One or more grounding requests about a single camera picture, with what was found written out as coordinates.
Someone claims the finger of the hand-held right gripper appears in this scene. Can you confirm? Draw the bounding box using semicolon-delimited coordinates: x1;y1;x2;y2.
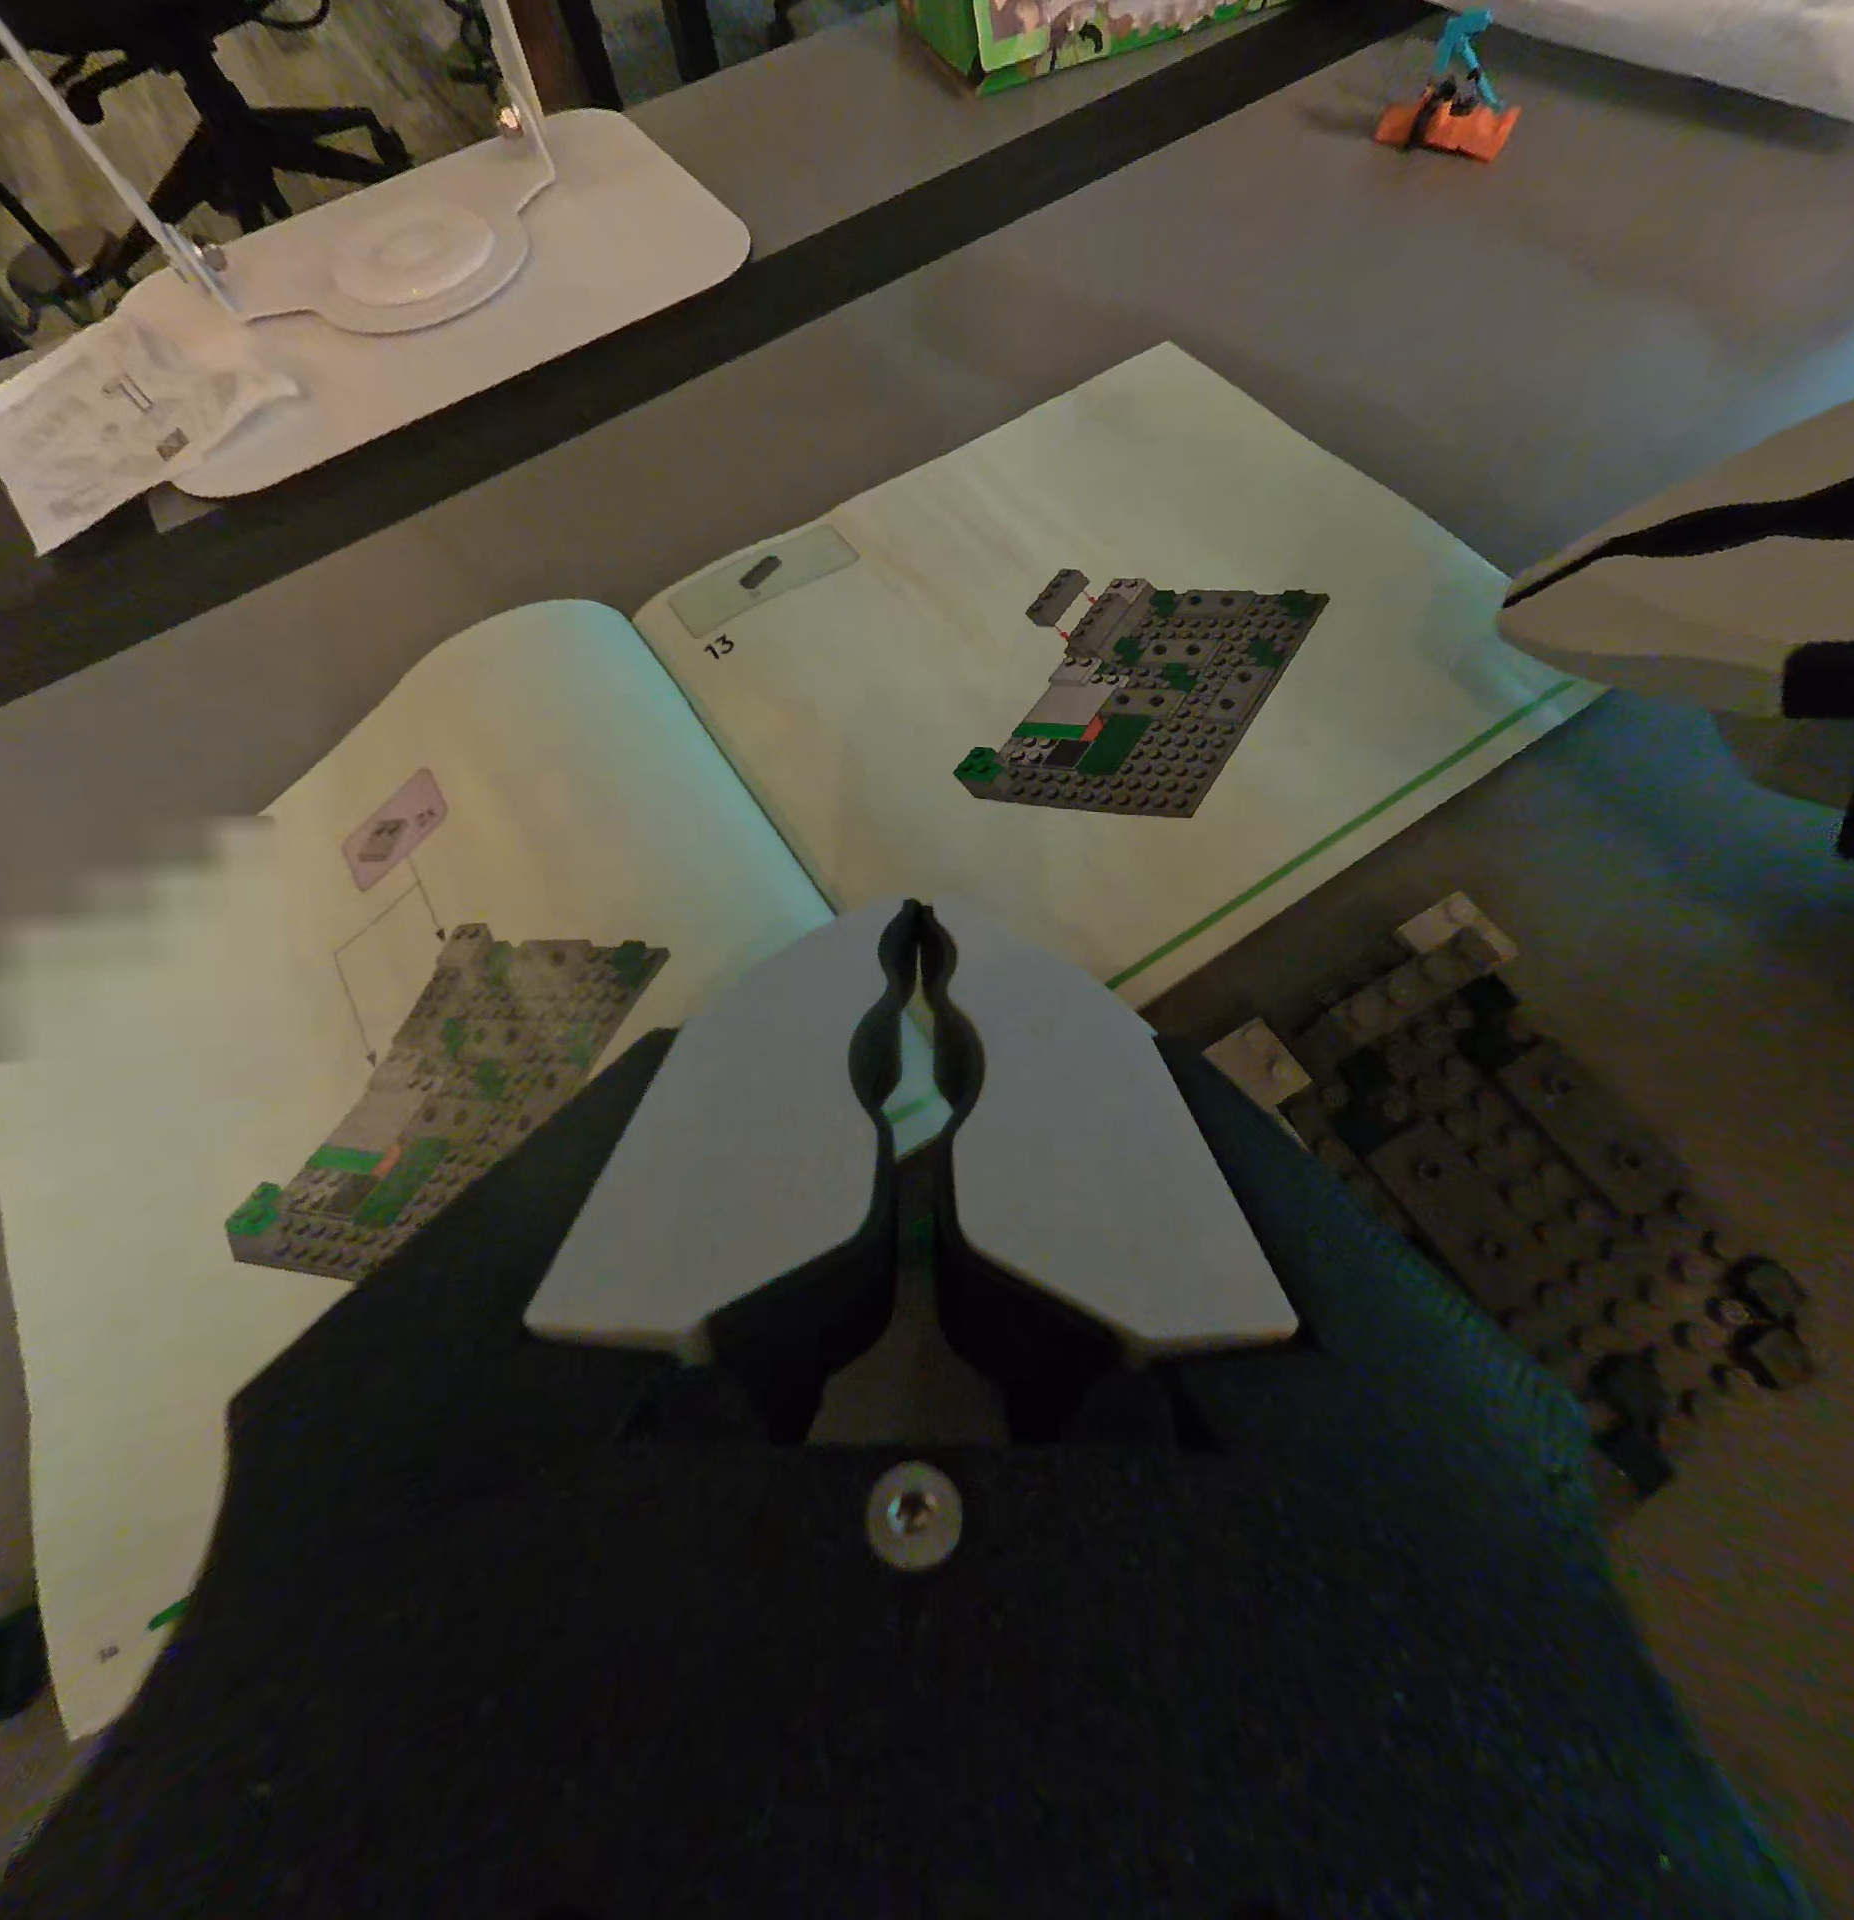
1497;531;1854;722
1510;393;1854;596

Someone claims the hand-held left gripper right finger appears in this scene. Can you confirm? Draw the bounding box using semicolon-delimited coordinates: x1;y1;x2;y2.
911;900;1300;1360

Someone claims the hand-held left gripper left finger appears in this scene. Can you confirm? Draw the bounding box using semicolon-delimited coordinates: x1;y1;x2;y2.
524;900;923;1364

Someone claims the dark grey brick build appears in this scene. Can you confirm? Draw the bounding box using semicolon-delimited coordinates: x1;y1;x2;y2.
1271;891;1821;1502

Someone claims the grey desk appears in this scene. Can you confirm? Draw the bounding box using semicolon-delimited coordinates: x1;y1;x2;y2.
0;0;1854;1920

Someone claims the white desk lamp base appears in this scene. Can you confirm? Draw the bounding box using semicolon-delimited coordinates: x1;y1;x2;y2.
0;0;753;504

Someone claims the small light grey brick plate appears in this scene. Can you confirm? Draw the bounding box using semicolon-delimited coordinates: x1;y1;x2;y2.
1204;1017;1313;1115

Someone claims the white sheet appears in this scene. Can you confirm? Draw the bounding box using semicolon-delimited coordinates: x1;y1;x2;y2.
1474;0;1854;134

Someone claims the orange and teal toy figure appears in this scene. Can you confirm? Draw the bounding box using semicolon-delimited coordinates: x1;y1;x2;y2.
1374;6;1522;164

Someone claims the brick instruction booklet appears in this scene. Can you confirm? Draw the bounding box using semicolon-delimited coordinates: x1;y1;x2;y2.
0;341;1610;1742

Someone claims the green cardboard box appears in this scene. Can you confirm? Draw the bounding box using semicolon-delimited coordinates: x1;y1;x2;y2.
896;0;1295;101

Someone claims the white paper leaflet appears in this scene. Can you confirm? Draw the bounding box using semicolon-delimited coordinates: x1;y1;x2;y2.
0;306;301;561

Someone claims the black office chair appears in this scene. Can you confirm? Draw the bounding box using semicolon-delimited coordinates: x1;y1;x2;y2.
0;0;418;361

